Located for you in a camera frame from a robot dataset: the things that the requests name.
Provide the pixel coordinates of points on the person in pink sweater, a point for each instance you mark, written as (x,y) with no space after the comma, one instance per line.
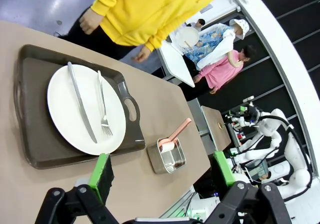
(225,71)

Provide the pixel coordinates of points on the white side table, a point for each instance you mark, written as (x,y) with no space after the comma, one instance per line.
(175,66)

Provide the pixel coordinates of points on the person's right hand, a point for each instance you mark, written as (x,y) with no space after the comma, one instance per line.
(90,21)

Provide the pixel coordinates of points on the white round plate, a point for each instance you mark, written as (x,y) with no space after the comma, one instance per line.
(65,109)
(188,35)

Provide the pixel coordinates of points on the yellow sleeved left forearm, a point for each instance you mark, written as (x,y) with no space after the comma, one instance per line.
(172,31)

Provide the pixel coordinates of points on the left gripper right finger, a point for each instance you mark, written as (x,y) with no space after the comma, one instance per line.
(250,206)

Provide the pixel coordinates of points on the person in yellow hoodie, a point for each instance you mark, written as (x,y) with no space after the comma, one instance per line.
(150,9)

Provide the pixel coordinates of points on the person with white hat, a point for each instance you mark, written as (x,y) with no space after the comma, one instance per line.
(212,39)

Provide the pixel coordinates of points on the person's left hand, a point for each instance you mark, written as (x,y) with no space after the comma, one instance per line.
(142,56)

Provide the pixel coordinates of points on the white humanoid robot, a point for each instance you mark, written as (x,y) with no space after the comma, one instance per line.
(270,129)

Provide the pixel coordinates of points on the silver fork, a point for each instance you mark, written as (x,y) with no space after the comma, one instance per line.
(101,96)

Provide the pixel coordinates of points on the dark haired person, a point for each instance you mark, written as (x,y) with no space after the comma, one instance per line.
(200,22)

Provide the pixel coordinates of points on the silver table knife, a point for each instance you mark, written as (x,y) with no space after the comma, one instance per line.
(80,99)

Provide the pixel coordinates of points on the small brown table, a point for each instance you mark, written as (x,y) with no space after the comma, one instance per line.
(215,129)

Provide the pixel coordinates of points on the brown serving tray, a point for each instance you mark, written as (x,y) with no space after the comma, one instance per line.
(37,134)

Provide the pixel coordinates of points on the metal rectangular container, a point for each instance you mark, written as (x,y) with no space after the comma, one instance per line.
(156,161)

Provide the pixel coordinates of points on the tablet screen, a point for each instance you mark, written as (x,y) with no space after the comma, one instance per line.
(257,170)

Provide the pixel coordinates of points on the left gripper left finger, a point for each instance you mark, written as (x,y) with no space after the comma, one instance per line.
(75,209)

